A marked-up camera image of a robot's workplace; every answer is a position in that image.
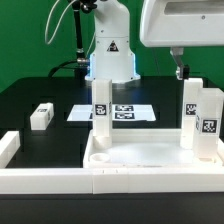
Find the white desk tabletop panel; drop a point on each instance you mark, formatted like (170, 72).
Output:
(146, 148)

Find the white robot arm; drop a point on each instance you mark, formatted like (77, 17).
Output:
(112, 58)

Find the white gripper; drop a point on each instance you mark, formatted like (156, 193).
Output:
(182, 23)

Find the fiducial marker sheet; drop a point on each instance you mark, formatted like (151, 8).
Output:
(136, 112)

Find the black camera stand pole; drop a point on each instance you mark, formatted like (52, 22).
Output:
(86, 6)

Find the white U-shaped obstacle fence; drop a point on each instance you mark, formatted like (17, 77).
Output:
(102, 180)

